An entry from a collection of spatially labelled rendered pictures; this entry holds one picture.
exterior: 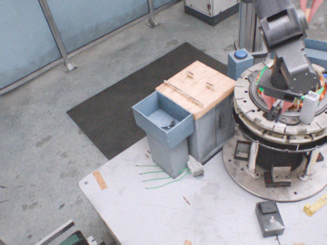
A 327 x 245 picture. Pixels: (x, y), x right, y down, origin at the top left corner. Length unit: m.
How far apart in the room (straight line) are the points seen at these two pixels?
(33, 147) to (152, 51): 1.39
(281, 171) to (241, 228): 0.23
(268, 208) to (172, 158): 0.34
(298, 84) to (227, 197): 0.58
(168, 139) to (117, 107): 1.69
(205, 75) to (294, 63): 0.51
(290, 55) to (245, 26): 0.73
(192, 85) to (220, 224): 0.46
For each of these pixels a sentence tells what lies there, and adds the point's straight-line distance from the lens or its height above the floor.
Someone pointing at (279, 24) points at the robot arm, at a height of 1.43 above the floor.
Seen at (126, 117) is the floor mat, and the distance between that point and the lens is 2.56.
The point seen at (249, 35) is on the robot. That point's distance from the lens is 1.45.
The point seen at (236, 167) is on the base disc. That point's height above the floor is 0.80.
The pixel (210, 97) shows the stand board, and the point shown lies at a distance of 1.07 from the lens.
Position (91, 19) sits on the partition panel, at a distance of 3.20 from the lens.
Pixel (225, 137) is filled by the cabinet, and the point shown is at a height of 0.82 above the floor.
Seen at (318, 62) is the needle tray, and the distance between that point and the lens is 1.27.
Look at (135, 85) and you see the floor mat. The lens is 2.82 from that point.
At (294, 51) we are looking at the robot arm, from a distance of 0.71.
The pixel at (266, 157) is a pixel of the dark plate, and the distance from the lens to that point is 1.28.
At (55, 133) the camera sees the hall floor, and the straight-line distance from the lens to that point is 2.67.
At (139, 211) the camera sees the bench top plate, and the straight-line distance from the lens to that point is 1.17.
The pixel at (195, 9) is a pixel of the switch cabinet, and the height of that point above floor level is 0.11.
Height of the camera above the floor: 1.79
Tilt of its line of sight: 46 degrees down
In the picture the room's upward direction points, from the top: 10 degrees counter-clockwise
